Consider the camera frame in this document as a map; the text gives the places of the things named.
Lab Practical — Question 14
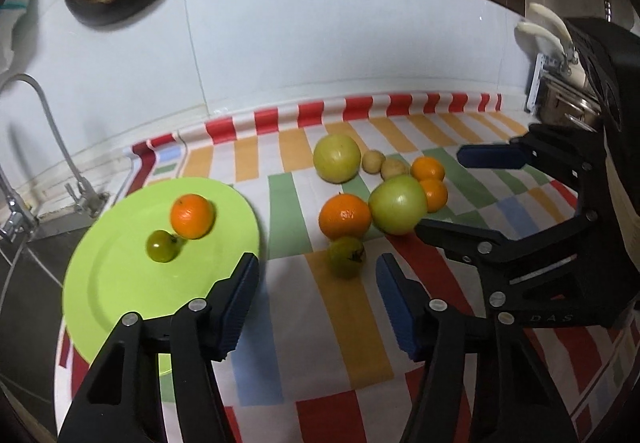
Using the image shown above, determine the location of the white knife rack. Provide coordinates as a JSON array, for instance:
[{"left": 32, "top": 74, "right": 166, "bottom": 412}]
[{"left": 524, "top": 54, "right": 551, "bottom": 112}]

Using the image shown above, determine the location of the large orange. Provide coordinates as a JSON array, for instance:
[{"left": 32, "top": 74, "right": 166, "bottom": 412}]
[{"left": 319, "top": 193, "right": 373, "bottom": 241}]

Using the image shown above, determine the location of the cream handled knife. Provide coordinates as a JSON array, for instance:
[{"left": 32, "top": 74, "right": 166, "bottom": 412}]
[
  {"left": 529, "top": 3, "right": 573, "bottom": 54},
  {"left": 516, "top": 21, "right": 576, "bottom": 66},
  {"left": 564, "top": 50, "right": 587, "bottom": 88}
]

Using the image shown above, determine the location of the small orange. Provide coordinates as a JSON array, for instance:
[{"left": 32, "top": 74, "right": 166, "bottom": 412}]
[
  {"left": 419, "top": 179, "right": 449, "bottom": 214},
  {"left": 411, "top": 157, "right": 446, "bottom": 182}
]

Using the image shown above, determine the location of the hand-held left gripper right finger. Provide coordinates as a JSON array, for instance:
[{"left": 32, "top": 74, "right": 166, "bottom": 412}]
[{"left": 375, "top": 253, "right": 581, "bottom": 443}]

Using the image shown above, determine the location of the small tan round fruit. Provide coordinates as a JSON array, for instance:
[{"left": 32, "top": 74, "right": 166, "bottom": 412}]
[
  {"left": 381, "top": 158, "right": 413, "bottom": 181},
  {"left": 361, "top": 150, "right": 387, "bottom": 174}
]

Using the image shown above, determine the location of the large green tomato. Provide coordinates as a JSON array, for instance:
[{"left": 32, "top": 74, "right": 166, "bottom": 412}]
[{"left": 368, "top": 175, "right": 429, "bottom": 236}]

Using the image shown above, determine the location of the large yellow-green round fruit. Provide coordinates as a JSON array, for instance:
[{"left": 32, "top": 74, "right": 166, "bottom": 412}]
[{"left": 313, "top": 134, "right": 362, "bottom": 184}]

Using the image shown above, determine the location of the chrome tap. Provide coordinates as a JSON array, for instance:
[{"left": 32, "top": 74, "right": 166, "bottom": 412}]
[{"left": 0, "top": 163, "right": 41, "bottom": 244}]

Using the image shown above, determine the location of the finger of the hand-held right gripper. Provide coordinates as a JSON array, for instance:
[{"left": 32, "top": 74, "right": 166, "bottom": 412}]
[
  {"left": 415, "top": 213, "right": 602, "bottom": 330},
  {"left": 456, "top": 123, "right": 609, "bottom": 220}
]

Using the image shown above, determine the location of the lime green plate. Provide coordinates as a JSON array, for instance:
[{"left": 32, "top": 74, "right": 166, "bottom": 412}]
[{"left": 62, "top": 177, "right": 261, "bottom": 376}]

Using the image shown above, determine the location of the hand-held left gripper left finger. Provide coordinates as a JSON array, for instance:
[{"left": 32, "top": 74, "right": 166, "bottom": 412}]
[{"left": 57, "top": 252, "right": 261, "bottom": 443}]

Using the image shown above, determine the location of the small smooth green tomato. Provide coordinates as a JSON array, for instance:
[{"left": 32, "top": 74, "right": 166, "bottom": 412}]
[{"left": 146, "top": 230, "right": 183, "bottom": 265}]

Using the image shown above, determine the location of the medium orange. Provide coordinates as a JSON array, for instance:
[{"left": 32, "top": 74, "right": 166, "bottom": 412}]
[{"left": 170, "top": 194, "right": 216, "bottom": 240}]

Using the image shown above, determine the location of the thin curved steel faucet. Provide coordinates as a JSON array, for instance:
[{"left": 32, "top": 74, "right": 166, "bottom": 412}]
[{"left": 0, "top": 74, "right": 108, "bottom": 218}]

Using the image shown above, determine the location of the small green tomato with calyx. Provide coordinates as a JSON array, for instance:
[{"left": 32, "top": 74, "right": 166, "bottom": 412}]
[{"left": 327, "top": 236, "right": 366, "bottom": 280}]

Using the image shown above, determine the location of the striped colourful tablecloth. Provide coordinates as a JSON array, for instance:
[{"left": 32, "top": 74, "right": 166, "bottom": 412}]
[{"left": 55, "top": 93, "right": 640, "bottom": 443}]

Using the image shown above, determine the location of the dark sink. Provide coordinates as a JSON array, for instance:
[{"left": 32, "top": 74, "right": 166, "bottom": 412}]
[{"left": 0, "top": 215, "right": 101, "bottom": 429}]

